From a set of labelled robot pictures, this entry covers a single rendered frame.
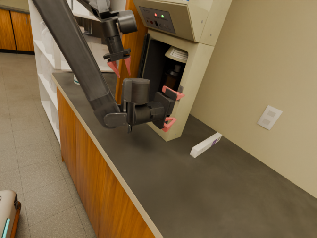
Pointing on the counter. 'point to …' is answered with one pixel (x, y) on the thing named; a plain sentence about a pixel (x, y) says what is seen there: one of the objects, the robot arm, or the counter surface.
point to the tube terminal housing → (192, 61)
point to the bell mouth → (177, 54)
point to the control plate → (149, 13)
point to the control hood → (178, 17)
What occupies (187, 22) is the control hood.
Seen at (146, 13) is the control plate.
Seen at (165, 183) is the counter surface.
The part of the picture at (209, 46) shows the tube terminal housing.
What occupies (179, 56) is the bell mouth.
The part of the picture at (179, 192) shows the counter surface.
